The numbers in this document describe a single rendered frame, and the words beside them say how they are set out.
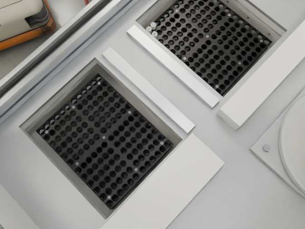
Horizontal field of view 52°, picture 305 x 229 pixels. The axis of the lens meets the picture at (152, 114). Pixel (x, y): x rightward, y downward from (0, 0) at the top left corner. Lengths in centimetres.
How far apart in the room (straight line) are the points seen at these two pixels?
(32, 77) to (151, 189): 30
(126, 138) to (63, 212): 18
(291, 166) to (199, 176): 16
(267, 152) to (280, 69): 16
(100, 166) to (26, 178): 14
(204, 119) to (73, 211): 29
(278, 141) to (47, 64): 45
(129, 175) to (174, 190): 11
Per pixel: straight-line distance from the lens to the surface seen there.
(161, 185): 57
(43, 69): 62
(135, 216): 57
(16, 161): 64
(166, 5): 83
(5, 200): 60
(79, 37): 63
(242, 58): 71
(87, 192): 70
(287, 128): 61
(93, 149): 64
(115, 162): 63
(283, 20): 73
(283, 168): 61
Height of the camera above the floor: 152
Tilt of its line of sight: 75 degrees down
